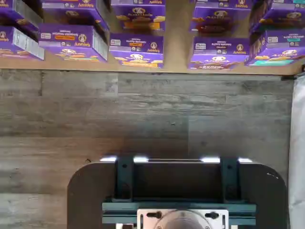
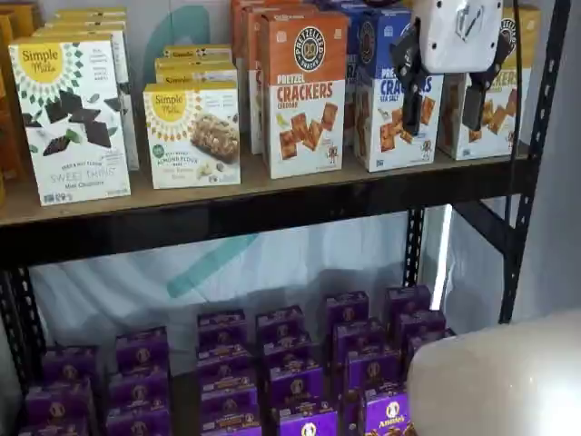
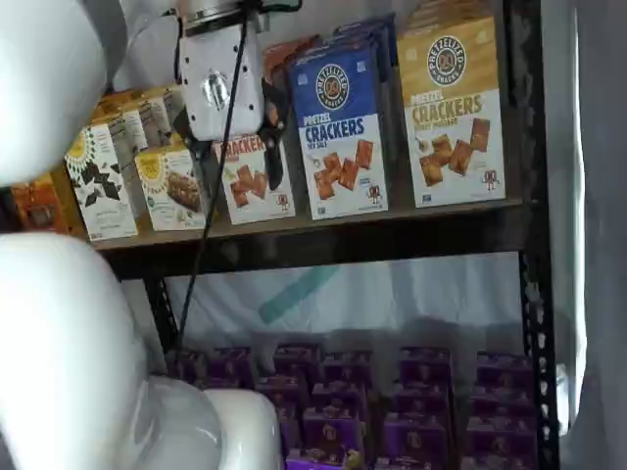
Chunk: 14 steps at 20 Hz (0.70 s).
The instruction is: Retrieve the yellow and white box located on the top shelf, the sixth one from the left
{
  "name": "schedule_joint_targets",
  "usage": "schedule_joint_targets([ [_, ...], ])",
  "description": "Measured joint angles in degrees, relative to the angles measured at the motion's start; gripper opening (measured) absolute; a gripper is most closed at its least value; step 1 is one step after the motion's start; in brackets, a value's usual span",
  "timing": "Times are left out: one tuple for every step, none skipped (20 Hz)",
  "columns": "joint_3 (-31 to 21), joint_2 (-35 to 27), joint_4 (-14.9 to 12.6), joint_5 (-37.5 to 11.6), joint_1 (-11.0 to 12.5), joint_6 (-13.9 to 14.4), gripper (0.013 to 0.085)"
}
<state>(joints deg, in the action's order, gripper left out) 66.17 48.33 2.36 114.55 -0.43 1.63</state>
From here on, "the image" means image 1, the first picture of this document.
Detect tan wooden shelf board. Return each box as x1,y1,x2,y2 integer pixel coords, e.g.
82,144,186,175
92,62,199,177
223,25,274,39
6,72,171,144
0,0,305,74

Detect purple Annie's box orange band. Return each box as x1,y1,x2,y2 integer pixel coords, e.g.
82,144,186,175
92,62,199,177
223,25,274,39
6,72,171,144
41,2,111,31
38,23,109,63
111,0,166,5
111,4,167,34
41,0,97,4
109,32,165,69

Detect silver mounting plate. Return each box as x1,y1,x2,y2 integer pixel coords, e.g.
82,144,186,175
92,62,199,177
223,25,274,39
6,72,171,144
136,208,230,229

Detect teal metal mounting frame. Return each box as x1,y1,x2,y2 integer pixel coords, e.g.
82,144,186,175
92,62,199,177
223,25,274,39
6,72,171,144
102,156,257,225

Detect purple Annie's snack box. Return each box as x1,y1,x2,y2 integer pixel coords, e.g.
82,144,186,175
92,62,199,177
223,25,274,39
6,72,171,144
0,25,45,61
0,0,44,33

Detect purple Annie's box brown band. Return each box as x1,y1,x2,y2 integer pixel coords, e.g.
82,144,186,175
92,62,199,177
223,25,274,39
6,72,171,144
190,0,254,8
187,36,250,70
190,6,254,37

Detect purple Annie's box teal band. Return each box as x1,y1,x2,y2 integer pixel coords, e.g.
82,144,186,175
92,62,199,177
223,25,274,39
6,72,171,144
244,29,305,67
248,7,305,34
252,0,305,11

